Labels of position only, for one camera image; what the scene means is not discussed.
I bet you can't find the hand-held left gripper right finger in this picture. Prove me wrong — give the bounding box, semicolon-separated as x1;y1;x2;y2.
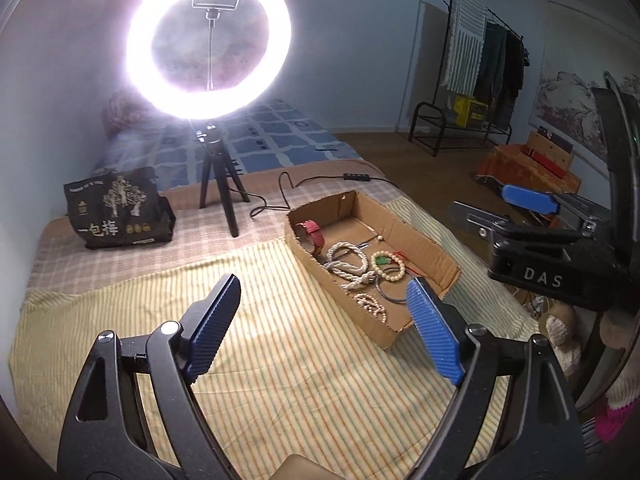
405;278;586;480

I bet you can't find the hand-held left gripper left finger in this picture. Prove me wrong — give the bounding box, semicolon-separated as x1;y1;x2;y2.
56;273;241;480

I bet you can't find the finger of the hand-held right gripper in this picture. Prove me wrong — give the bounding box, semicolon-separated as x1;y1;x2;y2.
502;184;613;231
451;201;581;247

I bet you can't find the pearl bracelet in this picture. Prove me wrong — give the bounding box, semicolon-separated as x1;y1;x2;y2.
352;292;390;323

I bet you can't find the beige bead bangle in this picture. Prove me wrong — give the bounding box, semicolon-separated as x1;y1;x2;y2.
371;251;407;282

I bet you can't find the red string green pendant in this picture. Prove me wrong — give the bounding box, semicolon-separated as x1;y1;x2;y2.
375;251;418;276

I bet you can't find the red watch strap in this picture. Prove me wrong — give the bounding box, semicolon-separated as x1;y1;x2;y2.
295;220;325;256

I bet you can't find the person's right forearm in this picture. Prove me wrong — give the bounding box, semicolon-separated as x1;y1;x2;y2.
582;400;638;446

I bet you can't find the person's right hand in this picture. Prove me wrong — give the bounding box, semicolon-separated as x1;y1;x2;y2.
544;301;640;401

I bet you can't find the long red box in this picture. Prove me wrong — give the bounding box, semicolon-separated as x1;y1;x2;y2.
520;144;568;181

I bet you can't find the thin metal bangle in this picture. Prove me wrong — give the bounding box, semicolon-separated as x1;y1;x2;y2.
375;277;408;303

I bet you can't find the pink checked bedsheet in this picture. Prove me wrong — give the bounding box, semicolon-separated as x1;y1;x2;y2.
37;160;396;286

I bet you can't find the yellow striped blanket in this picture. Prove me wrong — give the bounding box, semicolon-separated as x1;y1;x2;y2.
7;195;538;480

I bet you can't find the yellow box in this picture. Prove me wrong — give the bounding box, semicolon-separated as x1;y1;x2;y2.
452;95;488;127

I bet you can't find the black low metal rack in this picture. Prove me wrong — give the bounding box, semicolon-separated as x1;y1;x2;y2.
408;101;513;157

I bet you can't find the black garment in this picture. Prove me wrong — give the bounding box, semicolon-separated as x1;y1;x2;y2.
497;30;526;131

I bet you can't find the dark green garment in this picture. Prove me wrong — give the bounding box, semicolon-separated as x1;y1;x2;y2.
475;21;508;111

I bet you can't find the black printed bag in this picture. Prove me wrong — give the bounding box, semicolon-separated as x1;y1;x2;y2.
63;166;177;251

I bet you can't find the black tripod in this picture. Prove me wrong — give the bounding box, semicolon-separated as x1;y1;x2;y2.
191;0;251;238

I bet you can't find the white striped towel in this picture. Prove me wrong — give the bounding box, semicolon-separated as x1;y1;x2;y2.
442;0;487;93

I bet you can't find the blue checkered blanket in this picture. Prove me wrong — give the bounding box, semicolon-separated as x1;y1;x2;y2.
95;97;368;183

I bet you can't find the patterned pillow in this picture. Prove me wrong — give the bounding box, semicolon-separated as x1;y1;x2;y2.
102;89;151;136

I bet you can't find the landscape wall poster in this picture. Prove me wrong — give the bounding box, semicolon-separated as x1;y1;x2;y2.
530;55;640;171

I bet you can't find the white rope necklace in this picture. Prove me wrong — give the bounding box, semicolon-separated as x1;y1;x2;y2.
324;241;377;292

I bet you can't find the black ring light cable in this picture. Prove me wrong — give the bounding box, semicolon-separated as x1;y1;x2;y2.
250;171;386;218

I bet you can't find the white ring light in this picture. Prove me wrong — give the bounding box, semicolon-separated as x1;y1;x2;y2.
125;0;293;121

